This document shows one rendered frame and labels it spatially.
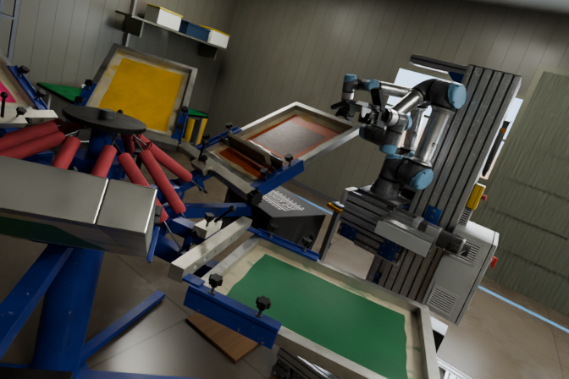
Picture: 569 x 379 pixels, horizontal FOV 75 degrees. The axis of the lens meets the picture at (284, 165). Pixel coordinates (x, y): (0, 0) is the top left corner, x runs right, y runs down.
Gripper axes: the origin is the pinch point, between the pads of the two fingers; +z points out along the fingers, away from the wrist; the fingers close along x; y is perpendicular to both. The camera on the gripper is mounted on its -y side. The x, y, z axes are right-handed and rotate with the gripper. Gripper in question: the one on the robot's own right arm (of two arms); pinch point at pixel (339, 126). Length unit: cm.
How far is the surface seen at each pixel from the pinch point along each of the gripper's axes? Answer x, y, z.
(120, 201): -180, 126, -61
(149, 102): -99, -76, -8
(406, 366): -101, 123, 25
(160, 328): -126, -15, 117
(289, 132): -41.2, -5.3, -1.2
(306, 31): 283, -334, -25
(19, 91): -166, -80, -20
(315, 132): -31.7, 7.7, -3.8
